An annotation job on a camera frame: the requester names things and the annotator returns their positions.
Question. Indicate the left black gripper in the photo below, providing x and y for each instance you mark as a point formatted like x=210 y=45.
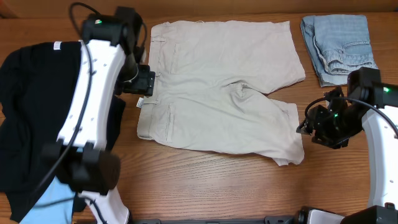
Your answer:
x=144 y=81

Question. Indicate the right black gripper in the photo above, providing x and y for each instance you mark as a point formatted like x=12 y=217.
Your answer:
x=315 y=121

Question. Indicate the beige khaki shorts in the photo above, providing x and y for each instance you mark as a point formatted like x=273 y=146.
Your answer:
x=212 y=86

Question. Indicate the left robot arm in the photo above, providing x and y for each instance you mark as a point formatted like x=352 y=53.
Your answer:
x=111 y=64

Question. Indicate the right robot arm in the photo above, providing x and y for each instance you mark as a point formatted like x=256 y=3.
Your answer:
x=368 y=106

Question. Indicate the folded light blue jeans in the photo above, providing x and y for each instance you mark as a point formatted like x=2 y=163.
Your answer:
x=338 y=44

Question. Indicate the black t-shirt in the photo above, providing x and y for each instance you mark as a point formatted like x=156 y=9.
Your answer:
x=37 y=88

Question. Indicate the light blue t-shirt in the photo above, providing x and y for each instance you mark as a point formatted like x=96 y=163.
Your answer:
x=54 y=207

